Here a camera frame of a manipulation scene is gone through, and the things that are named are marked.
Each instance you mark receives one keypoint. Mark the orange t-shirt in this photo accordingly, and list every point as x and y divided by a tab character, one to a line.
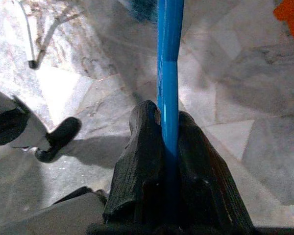
291	19

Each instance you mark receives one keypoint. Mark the blue plastic clothes hanger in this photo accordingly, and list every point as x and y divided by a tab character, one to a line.
169	73

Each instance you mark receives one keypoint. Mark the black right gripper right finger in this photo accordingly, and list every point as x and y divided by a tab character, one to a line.
205	171

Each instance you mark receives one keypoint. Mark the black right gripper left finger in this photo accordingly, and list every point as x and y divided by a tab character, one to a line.
137	159

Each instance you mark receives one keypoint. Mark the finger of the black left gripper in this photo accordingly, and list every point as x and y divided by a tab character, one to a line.
63	137
7	127

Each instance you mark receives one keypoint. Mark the white tubular metal frame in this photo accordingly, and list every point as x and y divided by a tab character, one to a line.
32	52

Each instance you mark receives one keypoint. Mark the silver right robot leg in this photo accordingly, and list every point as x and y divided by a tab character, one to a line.
51	215

